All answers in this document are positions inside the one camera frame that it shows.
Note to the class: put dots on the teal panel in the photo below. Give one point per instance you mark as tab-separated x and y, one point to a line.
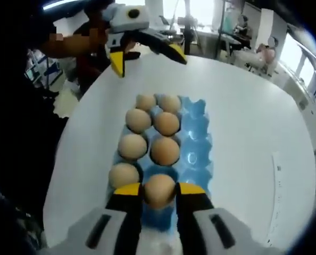
228	21

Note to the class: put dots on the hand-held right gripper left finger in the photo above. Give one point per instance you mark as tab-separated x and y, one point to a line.
126	212

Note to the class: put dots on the white table socket strip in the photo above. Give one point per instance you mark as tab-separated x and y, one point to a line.
277	180

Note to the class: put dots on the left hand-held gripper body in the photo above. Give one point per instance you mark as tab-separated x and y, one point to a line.
123	22

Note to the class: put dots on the white table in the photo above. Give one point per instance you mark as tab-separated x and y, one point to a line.
240	119

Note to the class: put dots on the blue egg tray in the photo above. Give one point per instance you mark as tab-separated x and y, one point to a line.
195	138

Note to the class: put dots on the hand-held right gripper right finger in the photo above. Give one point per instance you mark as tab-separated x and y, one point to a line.
192	212

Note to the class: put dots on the black tripod stand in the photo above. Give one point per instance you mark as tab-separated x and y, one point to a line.
189	34

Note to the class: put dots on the person's black clothed torso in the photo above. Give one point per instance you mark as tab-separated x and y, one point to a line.
19	132

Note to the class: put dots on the white office desk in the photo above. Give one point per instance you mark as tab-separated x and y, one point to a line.
208	42

